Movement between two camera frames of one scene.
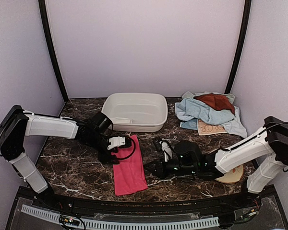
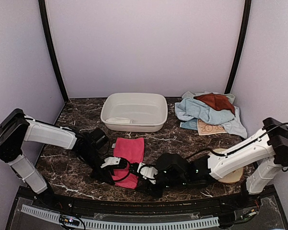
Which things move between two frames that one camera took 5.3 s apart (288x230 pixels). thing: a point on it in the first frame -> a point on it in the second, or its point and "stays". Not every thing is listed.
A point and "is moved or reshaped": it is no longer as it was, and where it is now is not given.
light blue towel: (190, 109) stays
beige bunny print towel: (205, 128) stays
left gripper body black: (104, 157) -> (95, 174)
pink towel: (129, 175) is moved or reshaped
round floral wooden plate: (232, 176) stays
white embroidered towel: (121, 120) stays
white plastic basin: (137, 112) stays
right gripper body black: (164, 173) -> (152, 190)
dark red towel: (217, 101) stays
